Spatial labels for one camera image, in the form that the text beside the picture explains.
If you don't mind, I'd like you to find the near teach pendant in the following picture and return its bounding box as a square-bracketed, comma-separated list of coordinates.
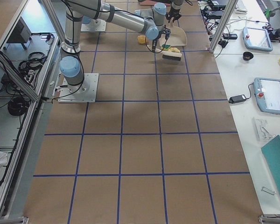
[253, 77, 280, 115]

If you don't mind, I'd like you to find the toy croissant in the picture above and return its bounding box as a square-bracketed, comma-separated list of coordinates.
[168, 47, 180, 53]

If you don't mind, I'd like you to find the grey control box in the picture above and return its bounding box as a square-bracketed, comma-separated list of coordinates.
[5, 17, 32, 49]

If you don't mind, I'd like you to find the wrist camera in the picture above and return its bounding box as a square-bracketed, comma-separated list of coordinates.
[163, 28, 171, 41]

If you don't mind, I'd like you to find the black coiled cable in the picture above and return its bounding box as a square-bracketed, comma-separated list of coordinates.
[7, 96, 27, 117]

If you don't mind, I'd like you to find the teach pendant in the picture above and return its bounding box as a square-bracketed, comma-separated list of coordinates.
[253, 77, 280, 115]
[242, 27, 273, 52]

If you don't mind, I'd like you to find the black phone device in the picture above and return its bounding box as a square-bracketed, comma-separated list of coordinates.
[223, 34, 238, 40]

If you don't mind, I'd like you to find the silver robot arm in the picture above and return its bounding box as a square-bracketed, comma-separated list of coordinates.
[80, 0, 183, 24]
[59, 0, 170, 93]

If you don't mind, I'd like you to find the far teach pendant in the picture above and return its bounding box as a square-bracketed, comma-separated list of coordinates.
[242, 27, 273, 52]

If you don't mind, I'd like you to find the aluminium frame post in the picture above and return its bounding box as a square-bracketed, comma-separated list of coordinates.
[209, 0, 237, 53]

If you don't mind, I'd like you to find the white paper manual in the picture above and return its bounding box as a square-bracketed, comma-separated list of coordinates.
[253, 118, 276, 141]

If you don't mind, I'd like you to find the aluminium side frame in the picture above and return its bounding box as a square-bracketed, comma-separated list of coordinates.
[0, 0, 62, 224]

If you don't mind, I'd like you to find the beige hand brush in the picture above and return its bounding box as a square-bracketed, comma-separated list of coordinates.
[147, 45, 182, 61]

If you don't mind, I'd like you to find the teal folder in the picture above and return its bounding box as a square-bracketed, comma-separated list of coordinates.
[261, 135, 280, 195]

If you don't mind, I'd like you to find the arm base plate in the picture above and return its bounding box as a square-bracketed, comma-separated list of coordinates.
[81, 19, 106, 33]
[57, 73, 99, 103]

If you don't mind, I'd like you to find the green yellow sponge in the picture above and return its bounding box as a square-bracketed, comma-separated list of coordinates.
[161, 44, 171, 51]

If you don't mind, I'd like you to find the beige plastic dustpan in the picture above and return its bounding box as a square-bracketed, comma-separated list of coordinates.
[157, 21, 187, 47]

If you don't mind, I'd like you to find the metal allen key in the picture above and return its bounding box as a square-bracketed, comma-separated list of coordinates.
[261, 186, 277, 195]

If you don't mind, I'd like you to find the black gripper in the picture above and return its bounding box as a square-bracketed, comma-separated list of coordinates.
[166, 9, 182, 22]
[152, 39, 158, 51]

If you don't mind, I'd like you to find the black power adapter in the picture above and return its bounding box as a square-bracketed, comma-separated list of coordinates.
[228, 94, 247, 104]

